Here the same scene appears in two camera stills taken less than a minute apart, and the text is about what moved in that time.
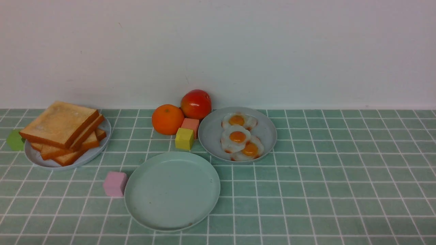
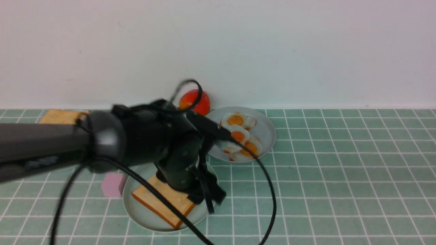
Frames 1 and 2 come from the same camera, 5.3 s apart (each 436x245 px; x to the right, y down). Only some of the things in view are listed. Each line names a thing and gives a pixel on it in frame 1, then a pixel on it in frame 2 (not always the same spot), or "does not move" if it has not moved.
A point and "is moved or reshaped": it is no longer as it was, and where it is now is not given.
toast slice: (60, 124) is moved or reshaped
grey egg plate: (210, 131) does not move
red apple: (196, 104) does not move
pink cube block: (114, 183) does not move
